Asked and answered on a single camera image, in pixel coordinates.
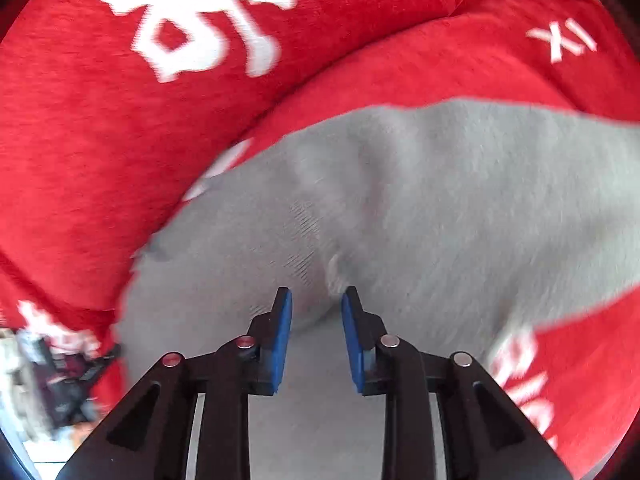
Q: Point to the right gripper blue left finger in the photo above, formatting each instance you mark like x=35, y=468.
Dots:
x=271, y=332

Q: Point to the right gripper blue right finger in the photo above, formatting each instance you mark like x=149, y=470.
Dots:
x=363, y=330

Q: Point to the grey knitted garment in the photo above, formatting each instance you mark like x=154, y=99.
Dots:
x=458, y=223

